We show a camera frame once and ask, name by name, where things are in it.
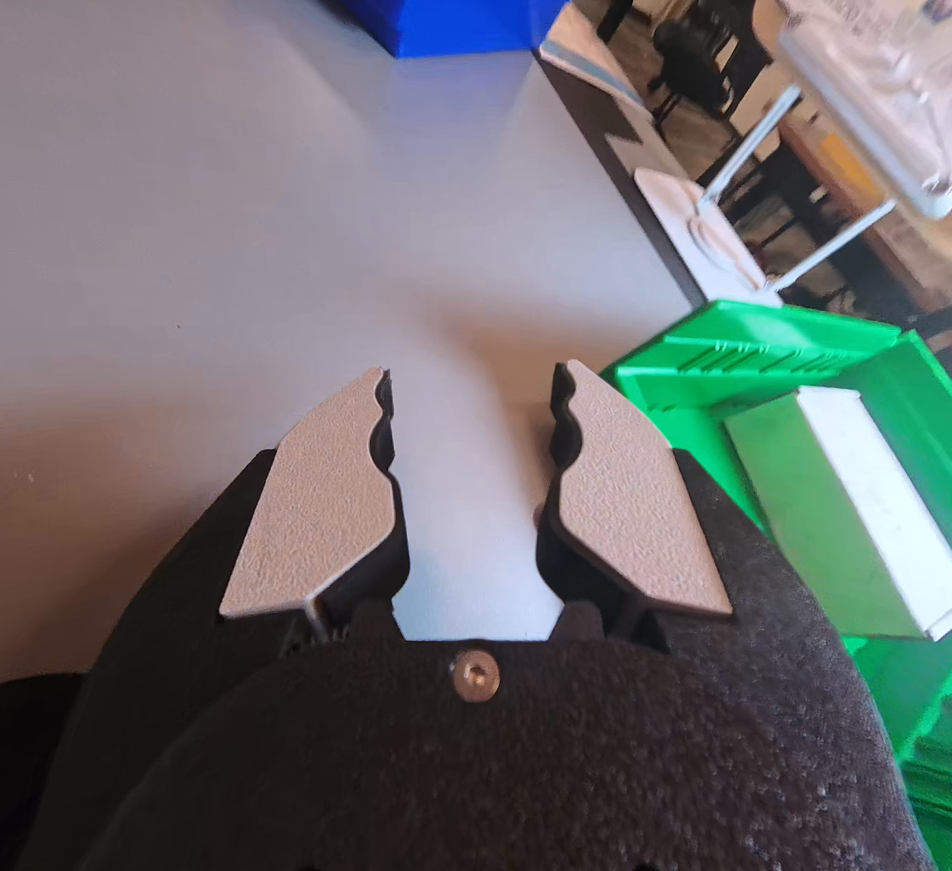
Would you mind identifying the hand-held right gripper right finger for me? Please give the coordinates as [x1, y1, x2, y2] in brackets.
[535, 359, 734, 619]

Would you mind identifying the white desktop stand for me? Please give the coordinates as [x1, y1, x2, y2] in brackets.
[634, 16, 952, 308]

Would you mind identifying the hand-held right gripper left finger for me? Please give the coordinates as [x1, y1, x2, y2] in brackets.
[218, 367, 412, 641]

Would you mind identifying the wooden desk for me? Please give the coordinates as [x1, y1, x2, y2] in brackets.
[773, 113, 952, 314]

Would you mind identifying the green plastic bin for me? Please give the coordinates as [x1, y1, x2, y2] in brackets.
[598, 300, 952, 871]

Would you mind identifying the white cardboard box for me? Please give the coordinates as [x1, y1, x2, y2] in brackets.
[723, 386, 952, 643]

